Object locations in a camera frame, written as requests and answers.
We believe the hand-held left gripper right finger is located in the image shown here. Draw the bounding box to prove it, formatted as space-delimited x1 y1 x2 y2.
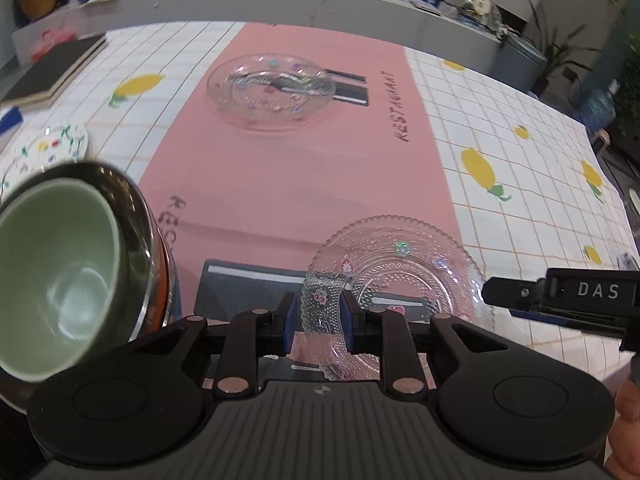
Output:
340 292 518 397

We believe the clear glass floral plate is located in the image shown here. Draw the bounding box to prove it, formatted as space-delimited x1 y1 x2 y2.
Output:
206 53 337 133
300 215 496 381

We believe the pink table runner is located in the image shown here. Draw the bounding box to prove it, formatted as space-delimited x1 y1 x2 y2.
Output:
137 22 463 386

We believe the white painted plate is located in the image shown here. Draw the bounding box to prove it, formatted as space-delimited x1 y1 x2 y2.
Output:
0 124 91 196

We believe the green ivy plant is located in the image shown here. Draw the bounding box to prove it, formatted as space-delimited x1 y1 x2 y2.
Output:
615 30 640 151

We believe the white and blue box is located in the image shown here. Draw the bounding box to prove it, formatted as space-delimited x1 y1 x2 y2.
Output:
0 106 23 136

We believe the grey trash can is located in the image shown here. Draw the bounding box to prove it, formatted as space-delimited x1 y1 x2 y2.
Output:
492 35 548 96

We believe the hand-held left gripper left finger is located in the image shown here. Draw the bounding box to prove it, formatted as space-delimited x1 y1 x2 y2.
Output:
127 291 298 400

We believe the potted long-leaf plant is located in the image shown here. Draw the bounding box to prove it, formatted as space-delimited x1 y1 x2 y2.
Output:
527 0 601 96

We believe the person's right hand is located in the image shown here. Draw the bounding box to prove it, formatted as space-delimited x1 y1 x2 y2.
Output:
606 365 640 480

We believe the pink basket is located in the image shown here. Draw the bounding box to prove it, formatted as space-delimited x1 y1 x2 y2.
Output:
29 30 76 63

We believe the green ceramic bowl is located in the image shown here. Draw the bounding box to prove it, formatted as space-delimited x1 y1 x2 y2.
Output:
0 176 123 382

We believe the black notebook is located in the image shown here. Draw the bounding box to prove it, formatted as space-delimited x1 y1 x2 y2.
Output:
0 34 108 109

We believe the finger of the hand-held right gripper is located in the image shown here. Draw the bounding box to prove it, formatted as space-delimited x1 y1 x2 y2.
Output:
482 275 548 313

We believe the blue water bottle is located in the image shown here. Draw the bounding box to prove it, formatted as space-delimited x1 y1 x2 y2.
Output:
580 87 621 133

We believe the white marble TV console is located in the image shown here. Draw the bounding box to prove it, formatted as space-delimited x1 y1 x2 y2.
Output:
10 0 506 91

